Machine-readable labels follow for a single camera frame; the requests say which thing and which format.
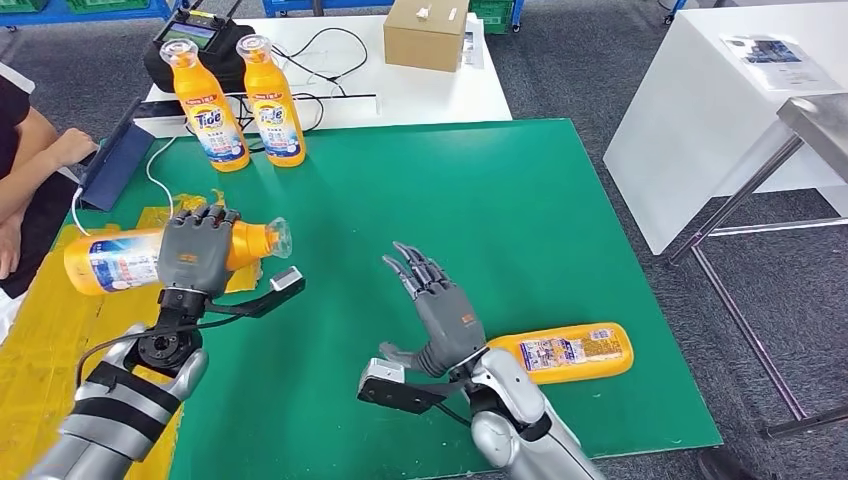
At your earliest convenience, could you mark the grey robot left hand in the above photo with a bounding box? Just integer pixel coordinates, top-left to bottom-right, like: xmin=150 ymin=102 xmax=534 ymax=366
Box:
xmin=156 ymin=203 xmax=241 ymax=301

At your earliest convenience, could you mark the person's hand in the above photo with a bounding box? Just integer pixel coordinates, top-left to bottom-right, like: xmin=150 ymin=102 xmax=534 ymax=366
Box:
xmin=49 ymin=124 xmax=101 ymax=168
xmin=0 ymin=211 xmax=21 ymax=281

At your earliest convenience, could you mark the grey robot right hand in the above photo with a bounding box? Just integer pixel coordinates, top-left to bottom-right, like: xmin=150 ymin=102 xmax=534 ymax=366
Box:
xmin=378 ymin=241 xmax=488 ymax=379

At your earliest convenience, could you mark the orange detergent bottle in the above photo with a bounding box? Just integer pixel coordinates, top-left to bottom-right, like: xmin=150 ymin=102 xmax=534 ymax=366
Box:
xmin=63 ymin=217 xmax=293 ymax=297
xmin=236 ymin=34 xmax=308 ymax=169
xmin=486 ymin=322 xmax=635 ymax=387
xmin=159 ymin=38 xmax=252 ymax=174

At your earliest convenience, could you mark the blue tablet case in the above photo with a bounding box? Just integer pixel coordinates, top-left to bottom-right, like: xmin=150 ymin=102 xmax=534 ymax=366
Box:
xmin=80 ymin=97 xmax=158 ymax=213

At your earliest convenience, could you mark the person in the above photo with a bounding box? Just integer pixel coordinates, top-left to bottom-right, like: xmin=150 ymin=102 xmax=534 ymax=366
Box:
xmin=0 ymin=60 xmax=101 ymax=346

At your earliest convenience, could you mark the black flat pad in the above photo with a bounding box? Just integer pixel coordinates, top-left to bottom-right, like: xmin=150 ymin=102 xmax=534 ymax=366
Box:
xmin=135 ymin=99 xmax=193 ymax=122

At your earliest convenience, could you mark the yellow plastic sheet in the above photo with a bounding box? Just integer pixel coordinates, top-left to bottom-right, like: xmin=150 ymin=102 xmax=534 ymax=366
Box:
xmin=0 ymin=192 xmax=263 ymax=480

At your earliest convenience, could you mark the blue metal rack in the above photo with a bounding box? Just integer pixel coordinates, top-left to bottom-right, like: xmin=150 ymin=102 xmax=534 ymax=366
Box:
xmin=261 ymin=0 xmax=528 ymax=34
xmin=0 ymin=0 xmax=183 ymax=32

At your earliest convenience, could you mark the black controller with screen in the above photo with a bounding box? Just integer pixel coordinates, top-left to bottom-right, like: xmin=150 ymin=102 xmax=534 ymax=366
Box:
xmin=158 ymin=0 xmax=246 ymax=54

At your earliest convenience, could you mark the black carrying case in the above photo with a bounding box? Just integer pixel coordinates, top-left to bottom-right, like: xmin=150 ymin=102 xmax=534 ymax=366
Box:
xmin=143 ymin=25 xmax=258 ymax=95

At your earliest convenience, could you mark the printed leaflet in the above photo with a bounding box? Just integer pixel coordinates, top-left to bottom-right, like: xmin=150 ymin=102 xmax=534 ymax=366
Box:
xmin=461 ymin=14 xmax=487 ymax=71

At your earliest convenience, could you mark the brown cardboard box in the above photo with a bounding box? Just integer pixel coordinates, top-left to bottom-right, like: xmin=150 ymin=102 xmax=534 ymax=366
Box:
xmin=383 ymin=0 xmax=472 ymax=74

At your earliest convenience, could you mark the large white table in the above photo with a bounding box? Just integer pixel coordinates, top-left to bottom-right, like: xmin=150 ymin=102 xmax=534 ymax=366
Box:
xmin=602 ymin=3 xmax=848 ymax=257

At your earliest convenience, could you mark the printed paper sheet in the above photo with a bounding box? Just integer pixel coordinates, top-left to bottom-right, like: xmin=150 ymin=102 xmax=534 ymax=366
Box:
xmin=719 ymin=34 xmax=841 ymax=93

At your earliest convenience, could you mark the stainless steel table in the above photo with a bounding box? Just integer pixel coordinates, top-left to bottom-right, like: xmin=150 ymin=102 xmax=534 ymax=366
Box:
xmin=667 ymin=93 xmax=848 ymax=442

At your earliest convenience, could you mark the black left camera bracket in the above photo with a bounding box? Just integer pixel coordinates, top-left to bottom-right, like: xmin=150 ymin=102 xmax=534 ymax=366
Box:
xmin=205 ymin=274 xmax=307 ymax=319

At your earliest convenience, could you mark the black camera bracket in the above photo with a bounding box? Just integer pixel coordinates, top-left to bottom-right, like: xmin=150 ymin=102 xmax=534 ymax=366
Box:
xmin=357 ymin=377 xmax=478 ymax=417
xmin=205 ymin=274 xmax=307 ymax=319

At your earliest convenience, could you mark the white cable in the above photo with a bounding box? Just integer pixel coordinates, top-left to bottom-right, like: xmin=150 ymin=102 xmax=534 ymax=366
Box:
xmin=71 ymin=132 xmax=180 ymax=240

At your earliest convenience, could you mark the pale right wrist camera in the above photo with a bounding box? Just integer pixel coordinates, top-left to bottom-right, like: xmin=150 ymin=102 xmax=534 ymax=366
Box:
xmin=360 ymin=357 xmax=407 ymax=387

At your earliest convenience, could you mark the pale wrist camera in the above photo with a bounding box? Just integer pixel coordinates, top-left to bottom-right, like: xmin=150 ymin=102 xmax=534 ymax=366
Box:
xmin=360 ymin=357 xmax=407 ymax=387
xmin=270 ymin=266 xmax=305 ymax=293

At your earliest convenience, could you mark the black right camera bracket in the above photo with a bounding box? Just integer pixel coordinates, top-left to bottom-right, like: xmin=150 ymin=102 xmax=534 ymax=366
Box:
xmin=357 ymin=377 xmax=478 ymax=417

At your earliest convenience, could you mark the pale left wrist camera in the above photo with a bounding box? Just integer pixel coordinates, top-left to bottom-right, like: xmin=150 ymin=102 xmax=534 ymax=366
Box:
xmin=270 ymin=266 xmax=305 ymax=293

